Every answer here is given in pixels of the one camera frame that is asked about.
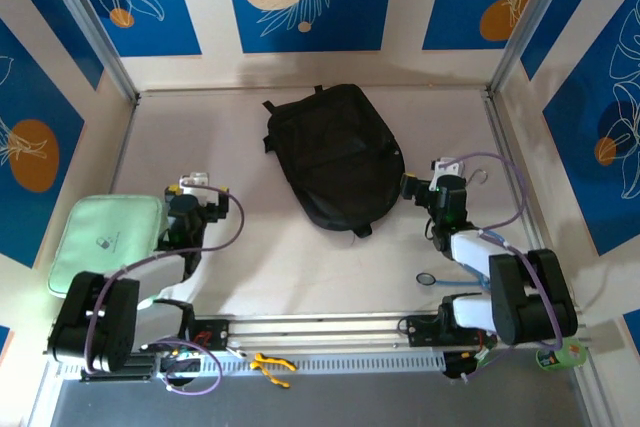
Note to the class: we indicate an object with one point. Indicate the black backpack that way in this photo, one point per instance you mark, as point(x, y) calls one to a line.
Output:
point(335, 162)

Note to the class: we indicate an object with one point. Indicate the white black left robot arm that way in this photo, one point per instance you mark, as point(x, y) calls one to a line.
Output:
point(100, 317)

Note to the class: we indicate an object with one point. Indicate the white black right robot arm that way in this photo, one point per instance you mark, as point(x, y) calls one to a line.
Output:
point(530, 297)

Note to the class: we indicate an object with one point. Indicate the blue stethoscope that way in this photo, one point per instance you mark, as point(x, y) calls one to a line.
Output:
point(425, 278)

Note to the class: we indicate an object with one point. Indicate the mint green zip pouch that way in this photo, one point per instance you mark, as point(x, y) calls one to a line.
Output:
point(105, 247)

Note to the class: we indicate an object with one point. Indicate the black ribbed block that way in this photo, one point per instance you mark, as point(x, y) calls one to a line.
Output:
point(135, 369)

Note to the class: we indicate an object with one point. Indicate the yellow clips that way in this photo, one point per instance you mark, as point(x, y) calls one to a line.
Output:
point(272, 366)

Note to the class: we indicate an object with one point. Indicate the green bottle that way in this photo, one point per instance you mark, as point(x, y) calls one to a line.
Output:
point(550, 359)

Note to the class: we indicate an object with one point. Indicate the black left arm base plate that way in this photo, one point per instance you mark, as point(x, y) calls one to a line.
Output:
point(215, 334)

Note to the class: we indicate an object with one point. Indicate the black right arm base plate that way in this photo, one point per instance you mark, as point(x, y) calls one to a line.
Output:
point(422, 331)

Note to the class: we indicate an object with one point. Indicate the aluminium front rail frame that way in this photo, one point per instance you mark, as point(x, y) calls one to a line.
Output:
point(325, 329)

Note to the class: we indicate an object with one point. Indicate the aluminium corner post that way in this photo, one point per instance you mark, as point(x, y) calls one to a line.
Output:
point(530, 17)
point(90, 22)

